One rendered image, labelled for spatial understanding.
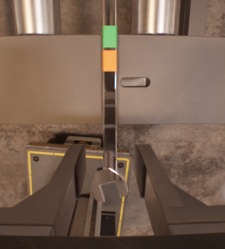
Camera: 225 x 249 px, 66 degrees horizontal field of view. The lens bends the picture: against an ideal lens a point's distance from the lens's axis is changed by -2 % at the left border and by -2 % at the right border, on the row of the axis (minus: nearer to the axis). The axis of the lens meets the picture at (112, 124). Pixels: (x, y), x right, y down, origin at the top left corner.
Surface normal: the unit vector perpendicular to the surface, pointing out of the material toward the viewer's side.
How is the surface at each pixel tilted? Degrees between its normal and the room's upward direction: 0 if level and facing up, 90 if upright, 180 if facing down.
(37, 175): 0
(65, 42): 0
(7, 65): 0
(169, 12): 26
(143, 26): 37
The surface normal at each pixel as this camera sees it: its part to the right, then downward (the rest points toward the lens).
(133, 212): 0.01, 0.28
